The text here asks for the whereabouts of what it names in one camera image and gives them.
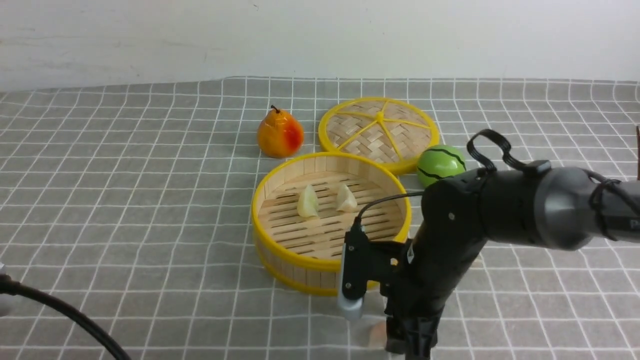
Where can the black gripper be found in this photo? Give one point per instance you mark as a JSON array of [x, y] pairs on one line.
[[431, 266]]

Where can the white dumpling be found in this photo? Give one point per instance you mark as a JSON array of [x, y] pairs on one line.
[[345, 200]]

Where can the pink dumpling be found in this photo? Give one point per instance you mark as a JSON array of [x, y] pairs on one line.
[[377, 336]]

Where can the pale green dumpling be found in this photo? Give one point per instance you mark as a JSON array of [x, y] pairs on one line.
[[308, 204]]

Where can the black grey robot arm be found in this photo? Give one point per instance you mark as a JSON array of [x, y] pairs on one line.
[[531, 204]]

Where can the yellow-rimmed woven steamer lid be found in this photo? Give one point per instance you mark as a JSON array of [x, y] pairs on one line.
[[386, 131]]

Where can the yellow-rimmed bamboo steamer tray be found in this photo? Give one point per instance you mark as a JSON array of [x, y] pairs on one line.
[[305, 253]]

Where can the green toy watermelon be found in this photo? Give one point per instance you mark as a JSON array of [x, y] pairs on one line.
[[439, 162]]

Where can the orange toy pear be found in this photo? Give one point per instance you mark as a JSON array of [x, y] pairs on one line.
[[280, 135]]

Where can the grey checkered tablecloth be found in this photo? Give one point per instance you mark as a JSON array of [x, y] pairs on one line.
[[132, 203]]

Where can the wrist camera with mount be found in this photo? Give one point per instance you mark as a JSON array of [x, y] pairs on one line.
[[363, 261]]

